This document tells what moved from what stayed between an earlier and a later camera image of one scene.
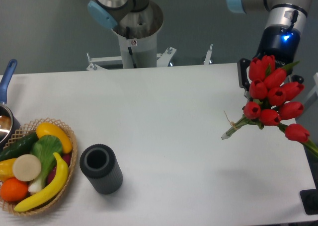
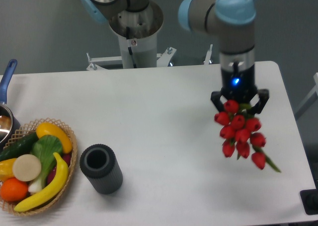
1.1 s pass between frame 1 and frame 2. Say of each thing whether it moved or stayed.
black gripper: moved
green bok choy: stayed
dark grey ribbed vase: stayed
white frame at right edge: stayed
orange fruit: stayed
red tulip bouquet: moved
